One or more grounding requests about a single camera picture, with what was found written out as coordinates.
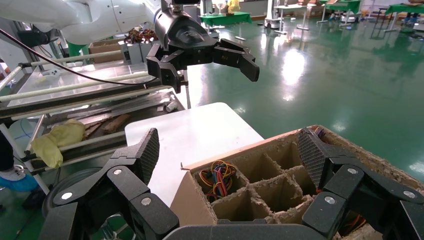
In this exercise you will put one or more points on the pale metal box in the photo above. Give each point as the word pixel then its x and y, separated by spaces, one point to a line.
pixel 136 53

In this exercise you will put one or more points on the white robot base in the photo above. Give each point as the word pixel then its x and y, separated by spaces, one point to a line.
pixel 272 20

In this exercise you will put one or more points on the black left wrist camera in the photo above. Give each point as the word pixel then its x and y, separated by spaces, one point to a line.
pixel 185 2

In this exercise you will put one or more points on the white legged table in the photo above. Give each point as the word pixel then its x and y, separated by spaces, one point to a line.
pixel 291 7

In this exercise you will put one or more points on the yellow cloth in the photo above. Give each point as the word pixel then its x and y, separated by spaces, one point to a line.
pixel 56 139

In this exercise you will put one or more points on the white shoe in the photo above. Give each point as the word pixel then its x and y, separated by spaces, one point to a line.
pixel 11 173

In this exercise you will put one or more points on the plain cardboard box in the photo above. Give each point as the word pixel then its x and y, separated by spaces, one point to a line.
pixel 106 48

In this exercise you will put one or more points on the blue shoe cover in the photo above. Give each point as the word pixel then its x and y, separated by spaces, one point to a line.
pixel 16 184

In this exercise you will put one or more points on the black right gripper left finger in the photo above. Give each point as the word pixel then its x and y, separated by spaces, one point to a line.
pixel 99 198

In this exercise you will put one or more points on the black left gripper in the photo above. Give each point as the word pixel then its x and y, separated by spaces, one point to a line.
pixel 185 36

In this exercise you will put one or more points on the yellow object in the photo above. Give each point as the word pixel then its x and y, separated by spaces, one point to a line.
pixel 234 6

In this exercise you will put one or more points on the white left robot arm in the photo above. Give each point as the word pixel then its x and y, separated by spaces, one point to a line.
pixel 99 20

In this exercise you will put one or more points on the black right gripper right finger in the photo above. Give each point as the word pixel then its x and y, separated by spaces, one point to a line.
pixel 351 185

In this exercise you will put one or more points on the grey wheel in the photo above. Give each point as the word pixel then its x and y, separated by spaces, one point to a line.
pixel 63 180

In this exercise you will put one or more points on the clear flat rack panel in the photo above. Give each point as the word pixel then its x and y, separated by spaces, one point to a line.
pixel 99 71

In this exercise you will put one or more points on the black trouser leg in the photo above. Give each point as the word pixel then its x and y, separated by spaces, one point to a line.
pixel 6 149

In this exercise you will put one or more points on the white tape roll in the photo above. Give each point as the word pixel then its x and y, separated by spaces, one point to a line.
pixel 171 106

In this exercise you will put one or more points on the brown wood scrap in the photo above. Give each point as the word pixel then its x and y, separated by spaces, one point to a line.
pixel 116 124

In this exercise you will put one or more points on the brown cardboard box with dividers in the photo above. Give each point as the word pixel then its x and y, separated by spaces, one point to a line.
pixel 265 195

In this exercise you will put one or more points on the metal tube rack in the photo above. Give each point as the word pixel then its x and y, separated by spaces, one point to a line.
pixel 82 97

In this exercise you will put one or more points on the green cloth covered table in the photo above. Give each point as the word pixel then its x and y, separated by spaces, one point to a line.
pixel 341 5
pixel 225 18
pixel 404 8

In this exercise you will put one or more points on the green bin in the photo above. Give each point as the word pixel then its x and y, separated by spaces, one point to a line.
pixel 78 49

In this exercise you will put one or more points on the small white object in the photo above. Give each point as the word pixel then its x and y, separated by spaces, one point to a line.
pixel 49 74

